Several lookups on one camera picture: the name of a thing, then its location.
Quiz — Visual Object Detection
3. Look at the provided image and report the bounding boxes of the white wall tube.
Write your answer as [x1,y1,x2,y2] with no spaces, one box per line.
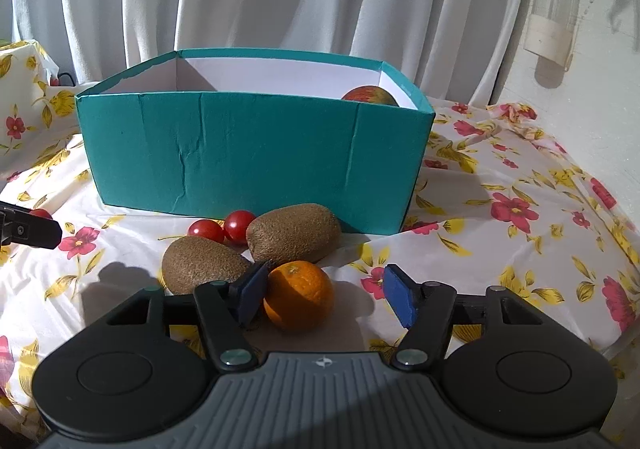
[522,0,588,73]

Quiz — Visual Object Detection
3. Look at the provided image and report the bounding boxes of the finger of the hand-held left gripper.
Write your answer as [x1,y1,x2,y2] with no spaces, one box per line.
[0,202,64,250]

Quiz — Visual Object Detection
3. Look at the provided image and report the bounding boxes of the orange mandarin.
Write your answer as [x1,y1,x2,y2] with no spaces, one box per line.
[263,260,335,334]

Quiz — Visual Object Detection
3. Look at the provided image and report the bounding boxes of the teal cardboard box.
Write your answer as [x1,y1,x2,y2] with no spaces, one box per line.
[75,48,436,236]

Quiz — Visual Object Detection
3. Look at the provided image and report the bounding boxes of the large red-yellow apple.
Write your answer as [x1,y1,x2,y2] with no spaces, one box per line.
[341,85,400,108]

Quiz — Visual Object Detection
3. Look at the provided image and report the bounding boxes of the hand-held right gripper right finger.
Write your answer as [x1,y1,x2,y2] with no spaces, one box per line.
[382,264,543,372]

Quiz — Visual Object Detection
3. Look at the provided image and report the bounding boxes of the brown kiwi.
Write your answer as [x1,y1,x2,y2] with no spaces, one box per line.
[162,236,252,296]
[246,204,342,264]

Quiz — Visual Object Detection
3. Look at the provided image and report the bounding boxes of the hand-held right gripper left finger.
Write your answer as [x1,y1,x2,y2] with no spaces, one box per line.
[102,260,271,374]

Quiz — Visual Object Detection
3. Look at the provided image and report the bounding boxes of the floral plastic tablecloth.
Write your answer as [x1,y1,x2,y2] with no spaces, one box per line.
[0,39,640,449]

